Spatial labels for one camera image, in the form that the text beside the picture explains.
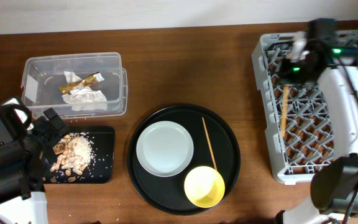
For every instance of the white tissue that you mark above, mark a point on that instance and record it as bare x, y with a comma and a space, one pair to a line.
86, 98

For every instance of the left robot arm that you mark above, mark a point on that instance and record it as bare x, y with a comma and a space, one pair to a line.
23, 143

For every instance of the white label on bin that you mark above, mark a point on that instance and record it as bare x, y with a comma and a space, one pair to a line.
31, 88

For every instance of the clear plastic bin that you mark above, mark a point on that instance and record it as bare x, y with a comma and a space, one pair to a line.
48, 71

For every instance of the black rectangular tray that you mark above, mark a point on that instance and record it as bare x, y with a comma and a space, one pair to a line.
101, 155

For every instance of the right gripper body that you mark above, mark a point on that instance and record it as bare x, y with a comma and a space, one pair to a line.
293, 73

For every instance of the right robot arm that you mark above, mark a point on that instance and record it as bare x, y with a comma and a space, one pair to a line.
334, 189

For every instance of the grey plate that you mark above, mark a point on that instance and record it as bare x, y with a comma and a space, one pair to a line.
164, 148

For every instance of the food scraps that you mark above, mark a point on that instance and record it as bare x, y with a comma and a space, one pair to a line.
73, 154

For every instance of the brown Nescafe Gold sachet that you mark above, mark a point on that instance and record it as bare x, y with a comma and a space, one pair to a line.
77, 85

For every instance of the round black tray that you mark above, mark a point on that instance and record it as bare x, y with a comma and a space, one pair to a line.
168, 193

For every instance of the grey dishwasher rack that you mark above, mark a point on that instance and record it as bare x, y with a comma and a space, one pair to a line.
308, 145

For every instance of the yellow bowl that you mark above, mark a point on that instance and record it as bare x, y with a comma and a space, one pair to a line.
204, 187

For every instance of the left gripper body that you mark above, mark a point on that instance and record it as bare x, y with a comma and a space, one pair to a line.
47, 133

